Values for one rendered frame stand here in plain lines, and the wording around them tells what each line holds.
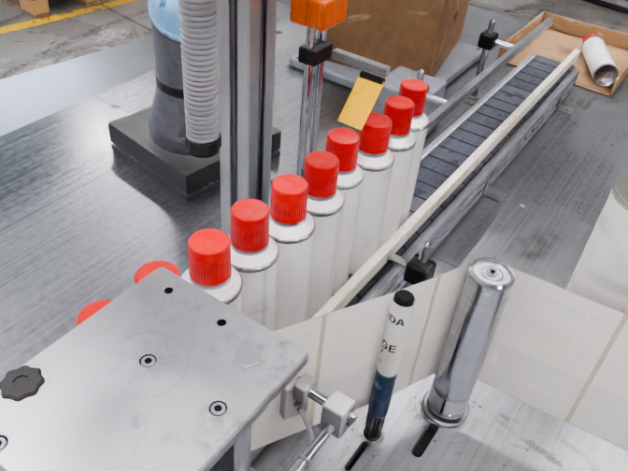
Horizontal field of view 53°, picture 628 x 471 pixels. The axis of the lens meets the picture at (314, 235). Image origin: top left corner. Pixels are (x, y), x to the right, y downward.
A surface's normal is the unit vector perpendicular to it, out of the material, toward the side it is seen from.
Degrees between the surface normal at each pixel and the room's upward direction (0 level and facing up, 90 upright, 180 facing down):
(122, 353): 0
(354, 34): 90
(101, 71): 0
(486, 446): 0
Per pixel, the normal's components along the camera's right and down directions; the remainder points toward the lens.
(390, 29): -0.40, 0.56
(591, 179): 0.07, -0.77
